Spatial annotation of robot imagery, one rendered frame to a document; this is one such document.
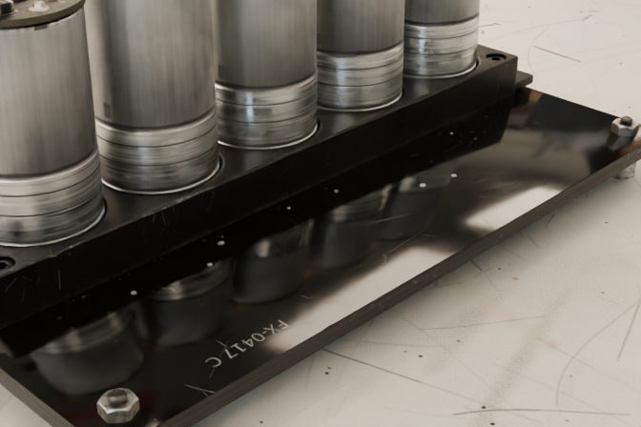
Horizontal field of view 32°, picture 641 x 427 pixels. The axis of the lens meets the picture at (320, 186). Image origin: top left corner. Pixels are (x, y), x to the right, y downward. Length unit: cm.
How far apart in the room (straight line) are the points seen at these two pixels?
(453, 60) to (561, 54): 9
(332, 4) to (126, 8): 6
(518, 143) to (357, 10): 5
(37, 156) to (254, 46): 5
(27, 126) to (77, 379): 4
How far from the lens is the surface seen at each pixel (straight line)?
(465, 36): 27
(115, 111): 21
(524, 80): 29
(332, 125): 24
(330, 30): 24
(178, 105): 21
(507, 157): 25
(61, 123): 19
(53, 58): 19
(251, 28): 22
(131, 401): 17
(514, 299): 22
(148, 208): 21
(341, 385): 20
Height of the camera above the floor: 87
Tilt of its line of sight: 27 degrees down
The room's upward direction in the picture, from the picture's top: straight up
